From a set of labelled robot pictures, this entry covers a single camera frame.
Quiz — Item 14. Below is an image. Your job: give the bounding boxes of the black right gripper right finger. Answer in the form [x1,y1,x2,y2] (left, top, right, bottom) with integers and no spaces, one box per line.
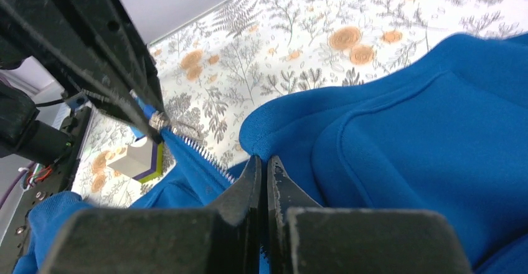
[267,156,471,273]

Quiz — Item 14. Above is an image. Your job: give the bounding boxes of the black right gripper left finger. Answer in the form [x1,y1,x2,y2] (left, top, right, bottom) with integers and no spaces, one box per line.
[41,156,262,273]

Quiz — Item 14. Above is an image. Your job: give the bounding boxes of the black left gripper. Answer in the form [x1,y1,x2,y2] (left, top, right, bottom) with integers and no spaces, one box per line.
[1,0,163,165]

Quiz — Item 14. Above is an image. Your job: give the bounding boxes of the blue zip-up jacket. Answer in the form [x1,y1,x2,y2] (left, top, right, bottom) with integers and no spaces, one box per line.
[14,34,527,273]

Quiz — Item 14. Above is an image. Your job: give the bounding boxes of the blue white striped block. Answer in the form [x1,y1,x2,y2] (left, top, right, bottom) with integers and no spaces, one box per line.
[105,126,163,184]

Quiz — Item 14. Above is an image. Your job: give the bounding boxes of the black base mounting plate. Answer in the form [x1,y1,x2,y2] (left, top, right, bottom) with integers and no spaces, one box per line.
[1,106,92,271]

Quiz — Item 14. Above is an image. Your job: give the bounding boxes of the floral patterned table mat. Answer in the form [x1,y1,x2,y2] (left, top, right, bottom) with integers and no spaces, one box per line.
[150,0,527,207]

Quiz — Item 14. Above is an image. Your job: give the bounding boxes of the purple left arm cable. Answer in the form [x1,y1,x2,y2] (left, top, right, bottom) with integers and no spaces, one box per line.
[0,163,38,211]

